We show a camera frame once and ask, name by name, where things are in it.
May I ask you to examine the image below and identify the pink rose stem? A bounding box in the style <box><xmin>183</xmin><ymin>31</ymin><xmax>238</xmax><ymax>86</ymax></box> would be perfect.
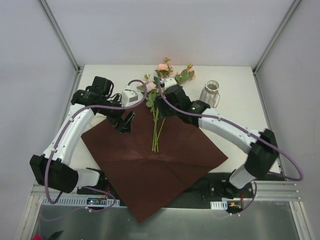
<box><xmin>151</xmin><ymin>57</ymin><xmax>173</xmax><ymax>153</ymax></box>
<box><xmin>154</xmin><ymin>63</ymin><xmax>196</xmax><ymax>151</ymax></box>
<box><xmin>143</xmin><ymin>74</ymin><xmax>159</xmax><ymax>153</ymax></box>

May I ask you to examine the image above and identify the dark red wrapping paper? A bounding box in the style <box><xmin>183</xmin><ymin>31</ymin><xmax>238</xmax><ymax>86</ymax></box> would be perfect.
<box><xmin>81</xmin><ymin>104</ymin><xmax>227</xmax><ymax>223</ymax></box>

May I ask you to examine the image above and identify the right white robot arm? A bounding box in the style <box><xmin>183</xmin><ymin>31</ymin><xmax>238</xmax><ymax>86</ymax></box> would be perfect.
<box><xmin>156</xmin><ymin>85</ymin><xmax>279</xmax><ymax>198</ymax></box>

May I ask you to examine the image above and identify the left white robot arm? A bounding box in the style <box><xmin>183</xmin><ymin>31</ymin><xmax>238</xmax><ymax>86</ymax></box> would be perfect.
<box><xmin>29</xmin><ymin>76</ymin><xmax>139</xmax><ymax>195</ymax></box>

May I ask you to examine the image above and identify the white ribbed ceramic vase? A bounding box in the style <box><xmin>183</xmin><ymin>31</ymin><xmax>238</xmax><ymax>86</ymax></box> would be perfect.
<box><xmin>199</xmin><ymin>80</ymin><xmax>221</xmax><ymax>108</ymax></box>

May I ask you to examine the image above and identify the red object at bottom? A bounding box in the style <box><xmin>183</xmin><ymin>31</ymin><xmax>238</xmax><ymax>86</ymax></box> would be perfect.
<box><xmin>32</xmin><ymin>235</ymin><xmax>44</xmax><ymax>240</ymax></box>

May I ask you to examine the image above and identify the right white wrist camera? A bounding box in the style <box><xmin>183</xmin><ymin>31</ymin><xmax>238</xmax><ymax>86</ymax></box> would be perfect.
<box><xmin>159</xmin><ymin>77</ymin><xmax>177</xmax><ymax>90</ymax></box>

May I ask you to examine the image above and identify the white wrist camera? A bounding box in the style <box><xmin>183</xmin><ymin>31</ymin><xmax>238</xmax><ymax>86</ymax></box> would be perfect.
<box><xmin>159</xmin><ymin>77</ymin><xmax>177</xmax><ymax>90</ymax></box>
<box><xmin>120</xmin><ymin>84</ymin><xmax>139</xmax><ymax>107</ymax></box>

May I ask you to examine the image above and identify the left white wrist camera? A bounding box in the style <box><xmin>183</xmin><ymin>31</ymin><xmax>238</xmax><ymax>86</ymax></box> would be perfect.
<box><xmin>120</xmin><ymin>84</ymin><xmax>139</xmax><ymax>107</ymax></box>

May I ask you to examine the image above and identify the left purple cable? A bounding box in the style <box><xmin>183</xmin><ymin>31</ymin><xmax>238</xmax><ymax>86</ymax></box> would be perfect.
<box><xmin>44</xmin><ymin>79</ymin><xmax>148</xmax><ymax>213</ymax></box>

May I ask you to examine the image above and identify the purple cable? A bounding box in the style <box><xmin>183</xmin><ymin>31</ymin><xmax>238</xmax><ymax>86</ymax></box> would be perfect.
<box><xmin>152</xmin><ymin>76</ymin><xmax>304</xmax><ymax>220</ymax></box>
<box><xmin>44</xmin><ymin>79</ymin><xmax>148</xmax><ymax>213</ymax></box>

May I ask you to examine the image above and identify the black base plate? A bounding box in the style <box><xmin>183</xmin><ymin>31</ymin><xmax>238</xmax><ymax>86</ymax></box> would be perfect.
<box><xmin>76</xmin><ymin>172</ymin><xmax>287</xmax><ymax>210</ymax></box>

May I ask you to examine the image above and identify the left aluminium frame post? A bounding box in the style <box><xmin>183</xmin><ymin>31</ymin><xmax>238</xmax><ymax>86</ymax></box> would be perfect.
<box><xmin>38</xmin><ymin>0</ymin><xmax>85</xmax><ymax>74</ymax></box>

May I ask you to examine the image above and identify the aluminium frame post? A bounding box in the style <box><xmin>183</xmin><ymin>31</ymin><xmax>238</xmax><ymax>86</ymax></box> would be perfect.
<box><xmin>251</xmin><ymin>0</ymin><xmax>303</xmax><ymax>75</ymax></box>
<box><xmin>38</xmin><ymin>0</ymin><xmax>85</xmax><ymax>74</ymax></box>

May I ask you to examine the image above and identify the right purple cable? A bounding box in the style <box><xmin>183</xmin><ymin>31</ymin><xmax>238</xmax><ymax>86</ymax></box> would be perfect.
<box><xmin>152</xmin><ymin>76</ymin><xmax>304</xmax><ymax>220</ymax></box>

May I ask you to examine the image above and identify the right aluminium frame post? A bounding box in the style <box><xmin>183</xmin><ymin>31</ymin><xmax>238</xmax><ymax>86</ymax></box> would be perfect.
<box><xmin>251</xmin><ymin>0</ymin><xmax>303</xmax><ymax>75</ymax></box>

